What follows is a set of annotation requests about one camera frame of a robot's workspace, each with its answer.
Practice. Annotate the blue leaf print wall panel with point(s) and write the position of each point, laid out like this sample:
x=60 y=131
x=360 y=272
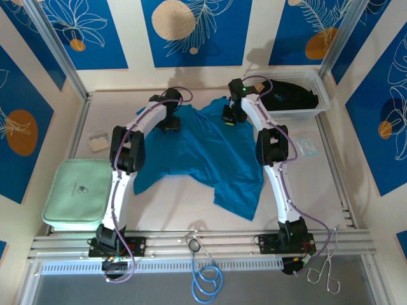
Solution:
x=197 y=31
x=299 y=31
x=381 y=127
x=22 y=133
x=86 y=31

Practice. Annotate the grey metal plate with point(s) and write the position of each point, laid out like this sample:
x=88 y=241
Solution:
x=254 y=289

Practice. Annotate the wide aluminium frame rail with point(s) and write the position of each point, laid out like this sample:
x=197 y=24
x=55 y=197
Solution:
x=235 y=244

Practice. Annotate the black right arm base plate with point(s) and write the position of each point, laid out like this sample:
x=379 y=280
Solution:
x=267 y=244

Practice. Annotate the black t-shirt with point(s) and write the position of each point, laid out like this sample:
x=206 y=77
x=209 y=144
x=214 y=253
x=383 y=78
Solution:
x=292 y=95

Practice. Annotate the mint green zip case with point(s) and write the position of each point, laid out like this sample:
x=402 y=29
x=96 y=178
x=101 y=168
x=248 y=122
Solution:
x=76 y=190

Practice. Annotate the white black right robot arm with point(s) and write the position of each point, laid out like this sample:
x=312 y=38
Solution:
x=280 y=190

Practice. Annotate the clear packet right side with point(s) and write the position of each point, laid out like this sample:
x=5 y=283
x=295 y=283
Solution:
x=306 y=146

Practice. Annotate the blue t-shirt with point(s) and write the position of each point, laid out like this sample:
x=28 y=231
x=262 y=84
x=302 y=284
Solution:
x=197 y=149

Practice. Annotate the tan cardboard tag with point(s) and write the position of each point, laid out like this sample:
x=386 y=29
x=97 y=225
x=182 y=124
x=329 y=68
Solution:
x=259 y=86

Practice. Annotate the aluminium frame post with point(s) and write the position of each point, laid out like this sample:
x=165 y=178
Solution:
x=341 y=35
x=57 y=47

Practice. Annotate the white plastic mesh basket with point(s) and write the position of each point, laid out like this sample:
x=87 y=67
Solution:
x=286 y=74

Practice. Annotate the blue stethoscope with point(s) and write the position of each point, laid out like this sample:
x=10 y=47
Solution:
x=194 y=245

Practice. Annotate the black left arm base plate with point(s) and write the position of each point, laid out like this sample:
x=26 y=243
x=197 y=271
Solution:
x=138 y=246

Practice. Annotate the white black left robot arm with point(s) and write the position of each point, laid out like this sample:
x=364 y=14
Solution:
x=119 y=197

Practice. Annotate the small clear plastic packet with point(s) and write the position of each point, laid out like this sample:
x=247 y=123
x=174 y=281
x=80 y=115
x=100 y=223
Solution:
x=98 y=141

